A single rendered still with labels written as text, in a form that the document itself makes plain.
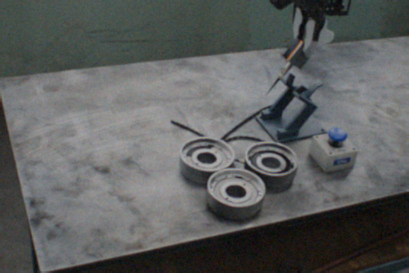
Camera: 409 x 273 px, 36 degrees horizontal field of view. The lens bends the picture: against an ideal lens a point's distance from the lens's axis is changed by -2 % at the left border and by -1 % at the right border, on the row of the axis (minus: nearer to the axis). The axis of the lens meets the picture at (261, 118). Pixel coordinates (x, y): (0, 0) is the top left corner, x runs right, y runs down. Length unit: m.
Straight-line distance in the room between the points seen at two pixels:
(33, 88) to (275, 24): 1.84
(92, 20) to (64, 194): 1.68
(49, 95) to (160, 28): 1.50
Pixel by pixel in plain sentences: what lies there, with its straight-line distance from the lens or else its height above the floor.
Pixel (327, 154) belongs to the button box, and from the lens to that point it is 1.28.
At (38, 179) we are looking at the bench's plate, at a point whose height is 0.80.
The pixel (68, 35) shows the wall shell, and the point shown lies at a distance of 2.81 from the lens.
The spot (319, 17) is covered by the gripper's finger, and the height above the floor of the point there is 1.09.
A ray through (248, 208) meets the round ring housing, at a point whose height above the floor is 0.83.
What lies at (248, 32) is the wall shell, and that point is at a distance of 3.09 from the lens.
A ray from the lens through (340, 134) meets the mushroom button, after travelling 1.29.
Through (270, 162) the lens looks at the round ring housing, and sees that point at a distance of 1.28.
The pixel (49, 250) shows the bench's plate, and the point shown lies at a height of 0.80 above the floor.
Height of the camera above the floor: 1.59
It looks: 34 degrees down
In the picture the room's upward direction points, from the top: 9 degrees clockwise
